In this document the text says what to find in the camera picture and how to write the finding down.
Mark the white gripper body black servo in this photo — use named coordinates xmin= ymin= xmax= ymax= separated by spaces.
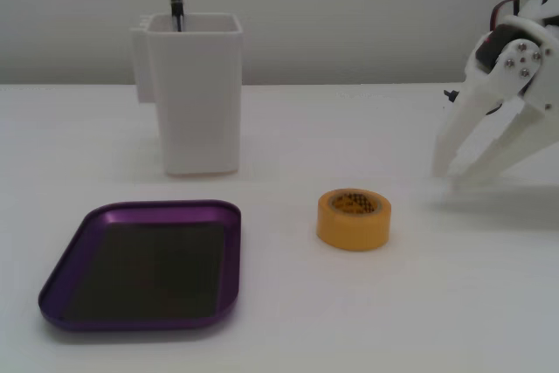
xmin=463 ymin=14 xmax=559 ymax=130

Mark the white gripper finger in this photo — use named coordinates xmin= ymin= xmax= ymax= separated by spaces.
xmin=431 ymin=38 xmax=548 ymax=177
xmin=449 ymin=95 xmax=559 ymax=193

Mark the yellow masking tape roll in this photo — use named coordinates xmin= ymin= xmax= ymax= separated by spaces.
xmin=316 ymin=188 xmax=393 ymax=252

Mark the white plastic pen holder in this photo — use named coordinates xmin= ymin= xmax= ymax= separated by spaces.
xmin=129 ymin=13 xmax=244 ymax=178

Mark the purple metal tray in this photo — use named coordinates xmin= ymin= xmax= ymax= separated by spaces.
xmin=38 ymin=199 xmax=243 ymax=333

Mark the red and black servo wire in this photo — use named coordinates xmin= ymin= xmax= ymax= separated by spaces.
xmin=491 ymin=0 xmax=558 ymax=32

